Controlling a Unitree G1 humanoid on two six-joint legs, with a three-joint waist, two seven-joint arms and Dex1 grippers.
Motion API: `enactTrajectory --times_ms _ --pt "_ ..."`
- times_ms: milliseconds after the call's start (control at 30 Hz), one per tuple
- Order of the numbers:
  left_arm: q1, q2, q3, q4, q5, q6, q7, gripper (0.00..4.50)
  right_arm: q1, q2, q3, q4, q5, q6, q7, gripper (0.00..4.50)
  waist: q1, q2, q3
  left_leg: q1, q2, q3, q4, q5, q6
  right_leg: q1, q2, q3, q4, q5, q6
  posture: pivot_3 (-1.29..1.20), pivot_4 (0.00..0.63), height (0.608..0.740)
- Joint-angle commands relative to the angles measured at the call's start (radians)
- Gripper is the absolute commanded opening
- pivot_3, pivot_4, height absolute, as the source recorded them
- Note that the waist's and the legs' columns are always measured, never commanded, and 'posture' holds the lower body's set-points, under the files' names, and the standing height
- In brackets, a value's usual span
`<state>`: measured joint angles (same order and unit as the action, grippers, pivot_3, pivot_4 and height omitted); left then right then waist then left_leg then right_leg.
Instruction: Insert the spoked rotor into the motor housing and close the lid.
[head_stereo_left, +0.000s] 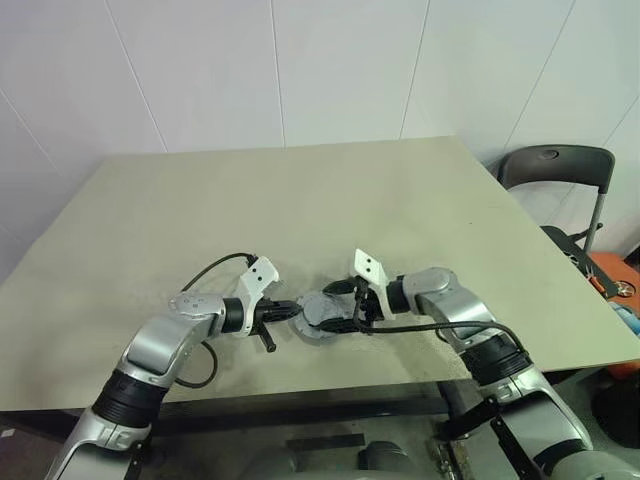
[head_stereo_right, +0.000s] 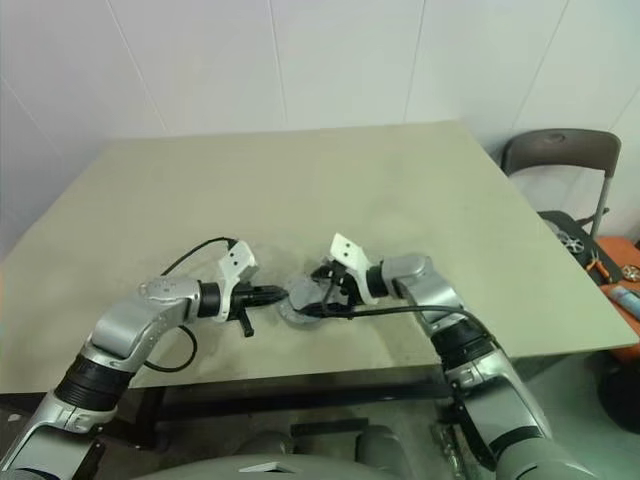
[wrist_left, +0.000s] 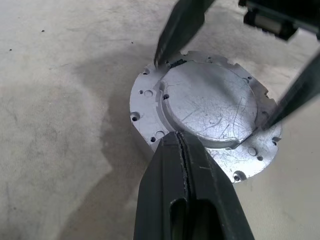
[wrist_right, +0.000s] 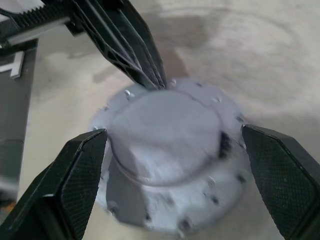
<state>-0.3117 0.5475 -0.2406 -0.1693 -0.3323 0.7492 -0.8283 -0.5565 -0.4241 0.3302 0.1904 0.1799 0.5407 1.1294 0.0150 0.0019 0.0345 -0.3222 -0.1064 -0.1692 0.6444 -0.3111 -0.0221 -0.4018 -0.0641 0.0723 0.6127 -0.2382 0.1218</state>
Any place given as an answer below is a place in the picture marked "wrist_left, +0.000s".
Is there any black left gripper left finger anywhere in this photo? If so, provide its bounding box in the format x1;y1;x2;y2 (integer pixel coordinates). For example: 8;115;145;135
133;131;190;240

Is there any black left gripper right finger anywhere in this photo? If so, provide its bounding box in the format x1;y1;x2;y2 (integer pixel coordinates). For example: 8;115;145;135
179;131;256;240

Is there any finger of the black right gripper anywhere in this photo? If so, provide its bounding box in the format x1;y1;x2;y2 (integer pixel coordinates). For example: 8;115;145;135
261;49;320;131
153;0;216;68

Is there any grey round disc object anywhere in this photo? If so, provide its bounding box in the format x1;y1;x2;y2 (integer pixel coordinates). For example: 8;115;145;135
129;49;284;185

